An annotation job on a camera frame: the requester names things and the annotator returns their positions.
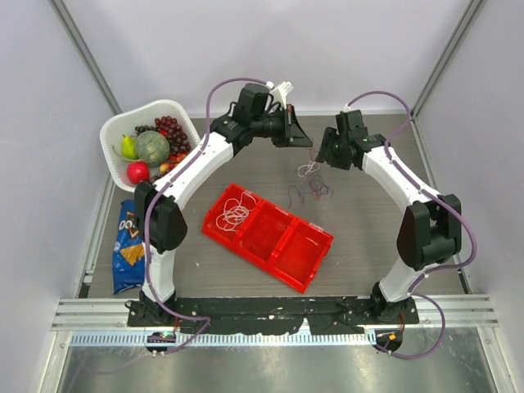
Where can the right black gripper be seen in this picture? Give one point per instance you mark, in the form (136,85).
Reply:
(330,136)

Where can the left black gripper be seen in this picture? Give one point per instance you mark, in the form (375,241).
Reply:
(292,135)

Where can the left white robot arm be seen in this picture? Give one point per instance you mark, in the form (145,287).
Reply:
(261,111)

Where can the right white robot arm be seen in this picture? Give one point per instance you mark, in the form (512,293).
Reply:
(430,232)

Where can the red three-compartment tray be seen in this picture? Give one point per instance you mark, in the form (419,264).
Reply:
(272,239)

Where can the red grape bunch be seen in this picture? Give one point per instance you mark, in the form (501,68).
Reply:
(177,139)

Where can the small cherries cluster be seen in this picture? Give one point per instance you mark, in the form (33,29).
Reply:
(172,162)

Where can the green melon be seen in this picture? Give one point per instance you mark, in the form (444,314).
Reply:
(152,148)

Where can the dark purple grape bunch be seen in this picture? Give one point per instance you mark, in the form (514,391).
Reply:
(143,128)

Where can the red apple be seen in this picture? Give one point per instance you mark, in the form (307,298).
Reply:
(137,172)

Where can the green pear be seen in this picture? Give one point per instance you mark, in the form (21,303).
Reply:
(128,148)

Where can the white plastic basket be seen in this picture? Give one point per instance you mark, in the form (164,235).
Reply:
(124,124)

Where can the blue Doritos chip bag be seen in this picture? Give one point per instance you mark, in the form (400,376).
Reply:
(128,258)

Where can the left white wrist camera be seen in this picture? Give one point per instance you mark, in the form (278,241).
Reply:
(280,91)

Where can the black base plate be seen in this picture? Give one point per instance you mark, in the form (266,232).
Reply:
(270,315)

